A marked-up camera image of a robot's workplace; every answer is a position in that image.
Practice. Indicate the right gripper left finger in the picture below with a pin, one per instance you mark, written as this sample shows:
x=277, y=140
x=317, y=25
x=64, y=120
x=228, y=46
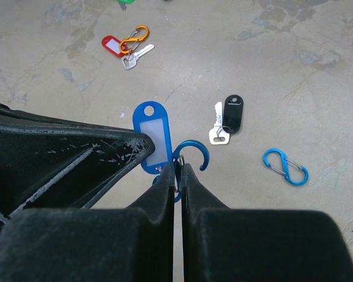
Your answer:
x=130, y=244

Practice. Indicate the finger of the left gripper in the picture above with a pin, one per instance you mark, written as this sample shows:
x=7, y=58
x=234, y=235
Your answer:
x=53, y=163

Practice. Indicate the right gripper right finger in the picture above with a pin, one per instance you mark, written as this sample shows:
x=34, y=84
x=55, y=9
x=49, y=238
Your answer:
x=225, y=244

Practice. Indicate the blue carabiner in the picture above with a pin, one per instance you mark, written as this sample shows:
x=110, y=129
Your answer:
x=186, y=152
x=285, y=161

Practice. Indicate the blue tag key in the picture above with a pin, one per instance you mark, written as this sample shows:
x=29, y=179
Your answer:
x=151, y=118

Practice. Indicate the black tag key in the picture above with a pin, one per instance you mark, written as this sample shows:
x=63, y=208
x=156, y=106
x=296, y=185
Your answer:
x=228, y=120

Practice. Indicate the orange carabiner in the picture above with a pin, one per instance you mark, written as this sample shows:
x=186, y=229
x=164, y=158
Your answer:
x=130, y=43

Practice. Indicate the green tag key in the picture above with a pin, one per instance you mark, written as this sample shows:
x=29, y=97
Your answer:
x=123, y=3

